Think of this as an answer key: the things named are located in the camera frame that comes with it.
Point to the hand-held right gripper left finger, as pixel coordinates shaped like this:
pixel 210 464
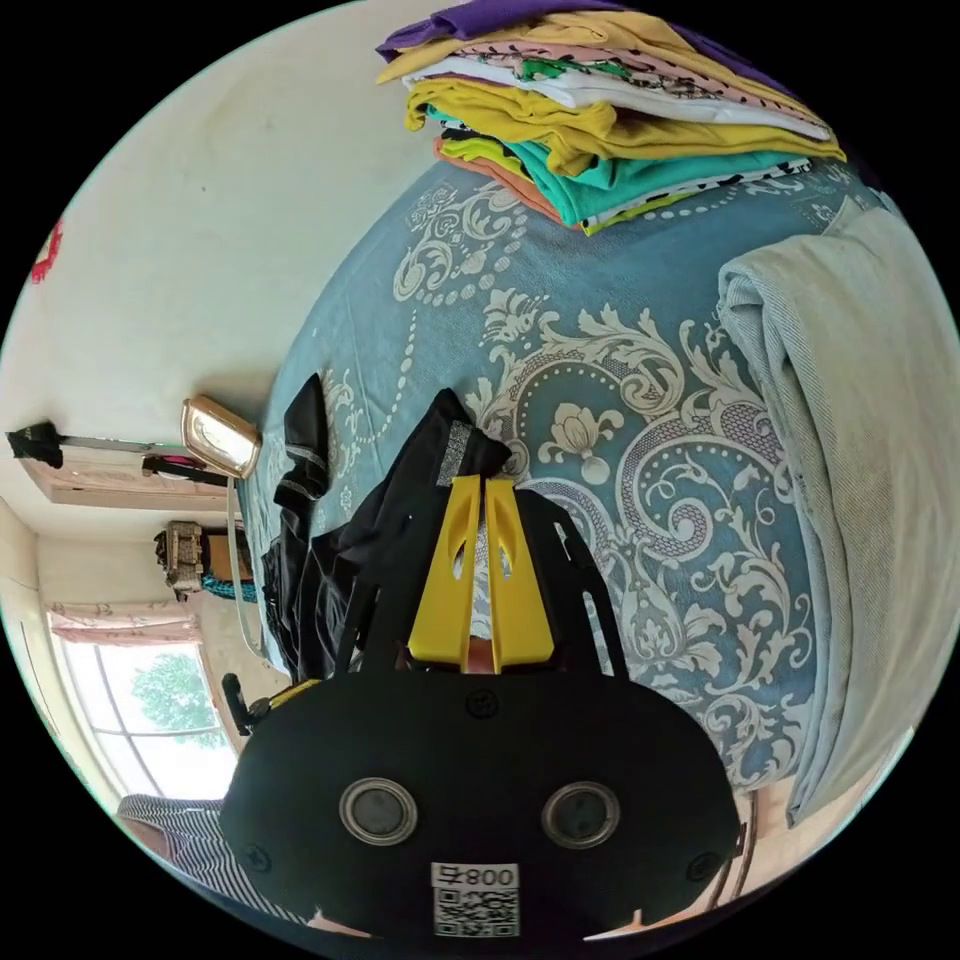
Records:
pixel 439 600

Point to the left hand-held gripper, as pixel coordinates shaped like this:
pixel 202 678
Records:
pixel 236 701

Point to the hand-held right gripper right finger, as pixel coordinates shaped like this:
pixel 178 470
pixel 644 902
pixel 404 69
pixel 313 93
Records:
pixel 525 600

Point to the black pants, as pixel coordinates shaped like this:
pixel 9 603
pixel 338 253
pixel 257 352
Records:
pixel 390 525

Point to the pale denim pants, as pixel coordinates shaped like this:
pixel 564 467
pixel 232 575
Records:
pixel 847 450

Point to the person's right hand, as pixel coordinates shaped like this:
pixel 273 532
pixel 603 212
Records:
pixel 637 926

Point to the window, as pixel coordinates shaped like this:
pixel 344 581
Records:
pixel 150 712

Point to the shelf with boxes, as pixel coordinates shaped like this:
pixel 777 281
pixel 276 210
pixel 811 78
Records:
pixel 184 559

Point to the person's body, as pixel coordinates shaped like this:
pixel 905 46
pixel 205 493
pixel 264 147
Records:
pixel 187 847

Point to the pink curtain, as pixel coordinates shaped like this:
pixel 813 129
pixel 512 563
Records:
pixel 120 621

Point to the gold-framed mirror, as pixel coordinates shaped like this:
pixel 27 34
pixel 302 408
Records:
pixel 219 436

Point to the bed with blue patterned sheet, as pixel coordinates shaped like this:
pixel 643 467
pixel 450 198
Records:
pixel 600 262

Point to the pile of clothes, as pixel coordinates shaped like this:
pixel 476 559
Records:
pixel 600 127

